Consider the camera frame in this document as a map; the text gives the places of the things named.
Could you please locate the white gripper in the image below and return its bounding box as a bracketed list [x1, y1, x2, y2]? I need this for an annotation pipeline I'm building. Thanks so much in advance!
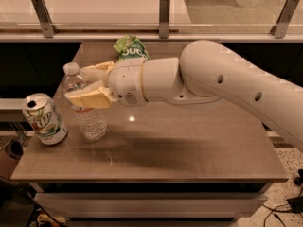
[64, 58, 147, 109]

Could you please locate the clear plastic water bottle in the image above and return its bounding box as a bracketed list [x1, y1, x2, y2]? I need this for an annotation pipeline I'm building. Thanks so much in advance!
[62, 62, 107, 141]

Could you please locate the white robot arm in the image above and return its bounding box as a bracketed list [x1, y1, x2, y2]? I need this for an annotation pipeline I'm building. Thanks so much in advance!
[65, 40, 303, 151]

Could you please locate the white green 7up can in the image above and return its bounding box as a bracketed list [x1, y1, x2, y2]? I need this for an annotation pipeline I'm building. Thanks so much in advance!
[22, 93, 67, 145]

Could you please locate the green chip bag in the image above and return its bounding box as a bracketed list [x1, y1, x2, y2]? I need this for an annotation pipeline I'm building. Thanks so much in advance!
[114, 35, 150, 61]

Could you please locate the grey table drawer front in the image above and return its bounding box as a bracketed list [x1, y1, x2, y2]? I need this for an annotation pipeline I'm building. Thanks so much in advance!
[35, 193, 267, 218]

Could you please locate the dark object at left floor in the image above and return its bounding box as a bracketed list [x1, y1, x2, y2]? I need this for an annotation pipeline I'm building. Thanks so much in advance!
[0, 139, 67, 227]

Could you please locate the left metal railing bracket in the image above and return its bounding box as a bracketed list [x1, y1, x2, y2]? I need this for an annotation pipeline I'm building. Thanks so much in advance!
[31, 0, 56, 38]

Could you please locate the metal railing bracket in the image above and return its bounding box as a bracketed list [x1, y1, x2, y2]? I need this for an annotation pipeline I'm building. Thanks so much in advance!
[31, 0, 56, 38]
[270, 0, 300, 39]
[159, 0, 170, 39]

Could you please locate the middle metal railing bracket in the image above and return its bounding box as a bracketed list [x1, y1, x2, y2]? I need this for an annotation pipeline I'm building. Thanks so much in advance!
[159, 0, 170, 39]

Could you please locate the right metal railing bracket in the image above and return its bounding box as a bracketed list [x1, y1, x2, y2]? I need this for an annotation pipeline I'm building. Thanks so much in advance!
[270, 0, 300, 39]

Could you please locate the black power adapter with cable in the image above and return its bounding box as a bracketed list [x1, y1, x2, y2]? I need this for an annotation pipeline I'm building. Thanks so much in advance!
[262, 168, 303, 227]

